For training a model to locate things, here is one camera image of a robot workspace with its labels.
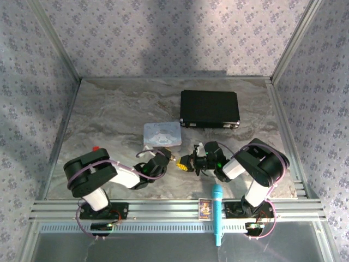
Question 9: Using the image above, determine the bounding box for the small black controller board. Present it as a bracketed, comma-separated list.
[244, 222, 266, 236]
[90, 222, 114, 237]

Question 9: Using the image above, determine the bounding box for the pastel cartoon dog tin box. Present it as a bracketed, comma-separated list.
[142, 121, 183, 152]

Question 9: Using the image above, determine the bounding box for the blue toy microphone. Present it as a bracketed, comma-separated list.
[212, 184, 223, 247]

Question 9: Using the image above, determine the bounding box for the aluminium side rail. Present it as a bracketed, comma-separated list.
[34, 78, 83, 200]
[264, 78, 311, 199]

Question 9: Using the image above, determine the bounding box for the small colourful card box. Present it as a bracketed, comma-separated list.
[197, 198, 214, 222]

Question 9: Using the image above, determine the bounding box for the aluminium frame post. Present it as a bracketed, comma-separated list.
[270, 0, 327, 84]

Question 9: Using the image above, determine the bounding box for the grey slotted cable duct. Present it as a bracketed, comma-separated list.
[39, 222, 320, 234]

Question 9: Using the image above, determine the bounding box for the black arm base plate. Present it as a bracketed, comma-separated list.
[224, 201, 275, 219]
[79, 202, 130, 221]

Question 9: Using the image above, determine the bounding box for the black hard case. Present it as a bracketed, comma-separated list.
[179, 90, 241, 130]

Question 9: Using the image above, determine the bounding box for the red black wire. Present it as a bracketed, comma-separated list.
[109, 210, 123, 225]
[255, 211, 270, 225]

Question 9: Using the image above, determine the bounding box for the aluminium mounting rail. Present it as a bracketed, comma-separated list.
[28, 198, 327, 222]

